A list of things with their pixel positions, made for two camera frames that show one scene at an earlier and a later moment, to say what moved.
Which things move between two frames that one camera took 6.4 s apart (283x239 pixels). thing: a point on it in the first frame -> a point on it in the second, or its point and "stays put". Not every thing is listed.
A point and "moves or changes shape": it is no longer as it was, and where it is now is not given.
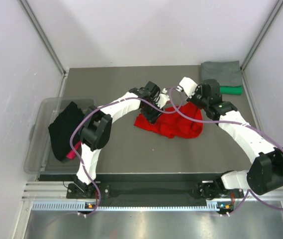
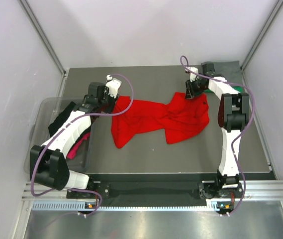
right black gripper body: [198, 99] -> [194, 87]
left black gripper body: [150, 113] -> [108, 103]
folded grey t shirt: [227, 73] stays put
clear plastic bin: [40, 158] stays put
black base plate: [157, 190] stays put
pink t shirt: [71, 154] stays put
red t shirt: [176, 125] moves or changes shape
